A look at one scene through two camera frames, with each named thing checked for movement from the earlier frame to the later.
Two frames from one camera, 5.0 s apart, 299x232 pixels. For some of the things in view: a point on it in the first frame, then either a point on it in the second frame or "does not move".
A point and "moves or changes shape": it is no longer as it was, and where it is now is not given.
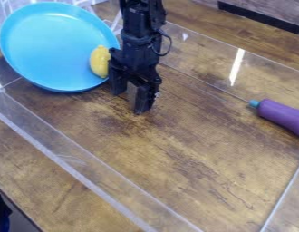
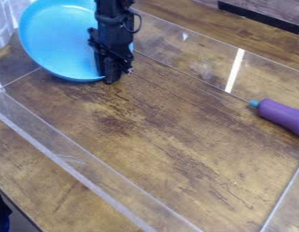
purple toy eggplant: [278, 114] does not move
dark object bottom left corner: [2, 212] does not move
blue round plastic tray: [46, 42] moves or changes shape
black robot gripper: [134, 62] → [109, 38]
